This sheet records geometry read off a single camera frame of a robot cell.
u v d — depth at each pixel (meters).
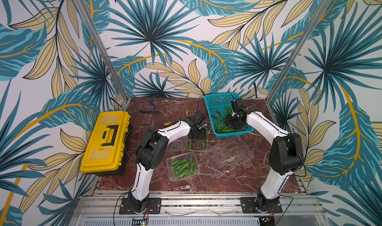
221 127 1.03
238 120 0.66
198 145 0.95
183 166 0.83
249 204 0.73
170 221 0.70
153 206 0.73
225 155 0.88
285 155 0.49
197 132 0.83
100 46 0.86
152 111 1.10
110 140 0.78
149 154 0.52
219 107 1.16
